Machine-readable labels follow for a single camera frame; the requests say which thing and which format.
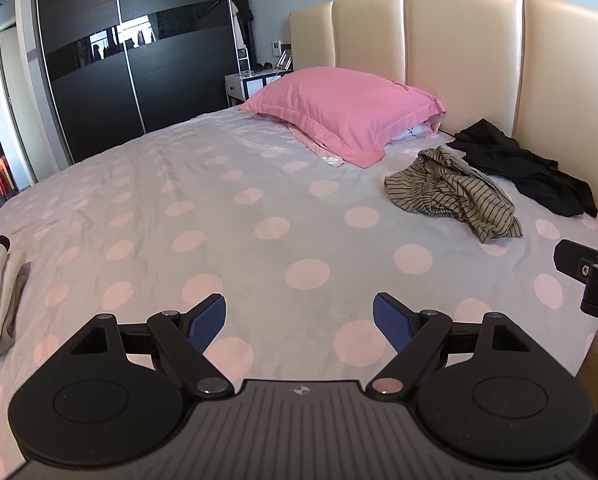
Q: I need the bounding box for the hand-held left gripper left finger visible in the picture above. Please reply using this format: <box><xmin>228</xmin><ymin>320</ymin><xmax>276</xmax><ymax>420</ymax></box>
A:
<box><xmin>66</xmin><ymin>294</ymin><xmax>232</xmax><ymax>397</ymax></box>

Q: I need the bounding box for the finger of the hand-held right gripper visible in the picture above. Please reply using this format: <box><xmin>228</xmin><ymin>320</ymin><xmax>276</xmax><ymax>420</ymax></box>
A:
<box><xmin>554</xmin><ymin>240</ymin><xmax>598</xmax><ymax>281</ymax></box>

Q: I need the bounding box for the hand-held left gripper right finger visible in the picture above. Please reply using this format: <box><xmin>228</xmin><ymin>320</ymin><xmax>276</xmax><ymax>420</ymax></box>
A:
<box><xmin>364</xmin><ymin>291</ymin><xmax>532</xmax><ymax>401</ymax></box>

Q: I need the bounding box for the tan striped garment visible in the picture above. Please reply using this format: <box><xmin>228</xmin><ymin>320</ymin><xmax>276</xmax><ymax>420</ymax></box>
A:
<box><xmin>384</xmin><ymin>146</ymin><xmax>524</xmax><ymax>243</ymax></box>

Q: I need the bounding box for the small folded clothes stack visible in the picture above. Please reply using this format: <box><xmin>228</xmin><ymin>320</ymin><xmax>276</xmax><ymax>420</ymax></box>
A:
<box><xmin>0</xmin><ymin>231</ymin><xmax>32</xmax><ymax>361</ymax></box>

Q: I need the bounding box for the white clothes rack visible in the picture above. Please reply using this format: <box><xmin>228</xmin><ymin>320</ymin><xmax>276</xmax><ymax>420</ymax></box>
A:
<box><xmin>225</xmin><ymin>0</ymin><xmax>252</xmax><ymax>77</ymax></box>

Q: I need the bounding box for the bed with polka dot sheet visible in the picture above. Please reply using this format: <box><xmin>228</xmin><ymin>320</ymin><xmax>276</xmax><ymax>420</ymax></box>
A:
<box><xmin>0</xmin><ymin>102</ymin><xmax>598</xmax><ymax>473</ymax></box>

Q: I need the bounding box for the black garment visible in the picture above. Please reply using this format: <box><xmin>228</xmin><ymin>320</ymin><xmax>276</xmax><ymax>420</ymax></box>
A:
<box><xmin>446</xmin><ymin>118</ymin><xmax>598</xmax><ymax>218</ymax></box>

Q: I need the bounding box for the white patterned pillow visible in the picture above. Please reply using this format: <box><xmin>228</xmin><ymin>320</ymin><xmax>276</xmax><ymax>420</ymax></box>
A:
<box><xmin>286</xmin><ymin>114</ymin><xmax>445</xmax><ymax>168</ymax></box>

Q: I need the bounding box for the pink pillow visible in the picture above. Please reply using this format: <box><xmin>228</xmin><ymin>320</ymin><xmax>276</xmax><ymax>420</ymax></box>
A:
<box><xmin>240</xmin><ymin>66</ymin><xmax>447</xmax><ymax>169</ymax></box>

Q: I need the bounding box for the white nightstand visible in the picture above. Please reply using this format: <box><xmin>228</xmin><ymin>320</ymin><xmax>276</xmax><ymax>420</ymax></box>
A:
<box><xmin>224</xmin><ymin>69</ymin><xmax>295</xmax><ymax>107</ymax></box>

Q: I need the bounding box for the cream padded headboard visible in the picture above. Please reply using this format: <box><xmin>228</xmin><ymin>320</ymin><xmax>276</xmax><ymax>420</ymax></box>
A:
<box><xmin>289</xmin><ymin>0</ymin><xmax>598</xmax><ymax>221</ymax></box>

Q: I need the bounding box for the dark sliding door wardrobe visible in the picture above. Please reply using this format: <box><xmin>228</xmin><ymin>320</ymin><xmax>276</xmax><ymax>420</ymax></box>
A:
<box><xmin>34</xmin><ymin>0</ymin><xmax>245</xmax><ymax>163</ymax></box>

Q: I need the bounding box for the red stool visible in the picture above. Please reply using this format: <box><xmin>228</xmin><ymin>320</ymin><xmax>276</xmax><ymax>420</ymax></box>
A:
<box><xmin>0</xmin><ymin>156</ymin><xmax>19</xmax><ymax>200</ymax></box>

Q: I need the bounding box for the white door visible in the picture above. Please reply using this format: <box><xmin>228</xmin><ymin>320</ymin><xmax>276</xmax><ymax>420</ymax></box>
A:
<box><xmin>0</xmin><ymin>22</ymin><xmax>36</xmax><ymax>188</ymax></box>

